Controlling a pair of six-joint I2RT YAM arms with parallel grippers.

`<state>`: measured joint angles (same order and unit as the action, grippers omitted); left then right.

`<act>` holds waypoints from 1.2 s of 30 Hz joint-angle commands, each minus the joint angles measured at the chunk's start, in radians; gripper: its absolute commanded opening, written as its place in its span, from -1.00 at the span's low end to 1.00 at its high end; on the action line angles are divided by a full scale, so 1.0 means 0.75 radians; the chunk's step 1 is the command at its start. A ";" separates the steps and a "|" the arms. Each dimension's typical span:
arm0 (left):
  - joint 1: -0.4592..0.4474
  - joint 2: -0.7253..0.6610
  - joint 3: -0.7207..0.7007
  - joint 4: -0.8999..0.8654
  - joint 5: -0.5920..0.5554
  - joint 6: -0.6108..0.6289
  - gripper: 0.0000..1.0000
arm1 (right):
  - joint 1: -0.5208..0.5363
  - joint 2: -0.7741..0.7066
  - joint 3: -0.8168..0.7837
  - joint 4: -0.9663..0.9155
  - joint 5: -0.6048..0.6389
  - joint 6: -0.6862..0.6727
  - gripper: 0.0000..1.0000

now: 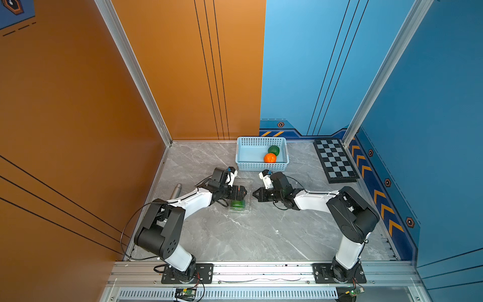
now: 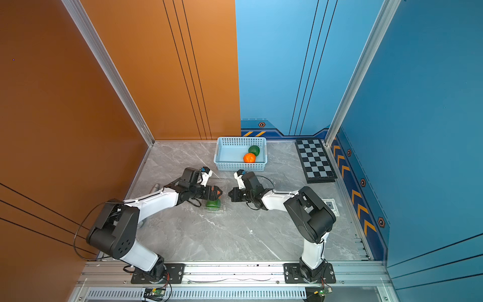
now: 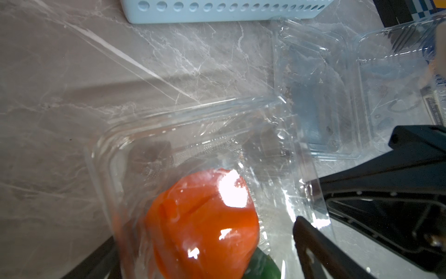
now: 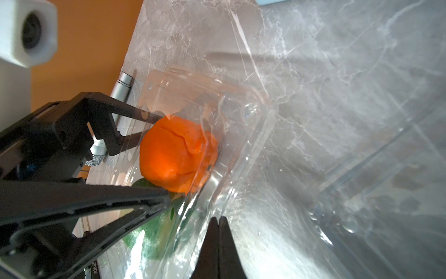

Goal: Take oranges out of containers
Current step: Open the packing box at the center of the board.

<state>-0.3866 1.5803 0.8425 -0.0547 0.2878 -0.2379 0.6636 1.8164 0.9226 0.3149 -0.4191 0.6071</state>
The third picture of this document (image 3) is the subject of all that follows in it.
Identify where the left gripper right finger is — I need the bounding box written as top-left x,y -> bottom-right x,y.
293,216 -> 374,279

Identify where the orange fruit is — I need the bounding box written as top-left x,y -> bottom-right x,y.
144,168 -> 260,279

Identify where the clear plastic clamshell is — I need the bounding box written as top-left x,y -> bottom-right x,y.
272,13 -> 446,160
85,97 -> 334,279

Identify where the light blue plastic basket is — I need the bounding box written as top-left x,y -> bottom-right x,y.
120,0 -> 332,24

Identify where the green orange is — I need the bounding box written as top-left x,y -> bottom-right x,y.
242,248 -> 281,279

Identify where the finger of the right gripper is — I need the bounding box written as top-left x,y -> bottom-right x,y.
319,125 -> 446,272

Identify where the black white checkerboard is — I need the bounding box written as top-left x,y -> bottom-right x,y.
373,0 -> 446,28

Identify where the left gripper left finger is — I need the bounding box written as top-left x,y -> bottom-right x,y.
62,236 -> 122,279

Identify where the small white tag card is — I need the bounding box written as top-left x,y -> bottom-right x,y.
420,74 -> 446,126

